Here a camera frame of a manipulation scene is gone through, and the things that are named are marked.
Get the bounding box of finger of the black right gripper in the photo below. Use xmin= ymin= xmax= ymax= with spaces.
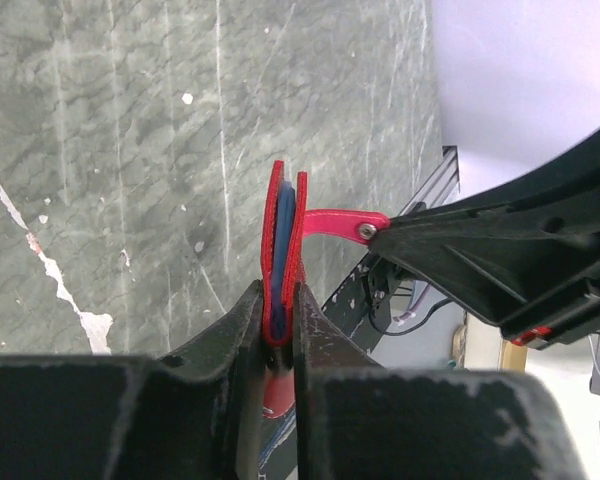
xmin=369 ymin=129 xmax=600 ymax=348

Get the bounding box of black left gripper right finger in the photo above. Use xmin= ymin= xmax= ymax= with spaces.
xmin=293 ymin=283 xmax=585 ymax=479

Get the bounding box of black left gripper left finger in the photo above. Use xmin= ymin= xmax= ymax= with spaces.
xmin=0 ymin=282 xmax=264 ymax=479

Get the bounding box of red card holder wallet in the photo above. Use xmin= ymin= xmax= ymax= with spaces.
xmin=260 ymin=160 xmax=390 ymax=419

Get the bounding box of aluminium frame rail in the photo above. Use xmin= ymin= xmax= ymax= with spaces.
xmin=400 ymin=146 xmax=460 ymax=215

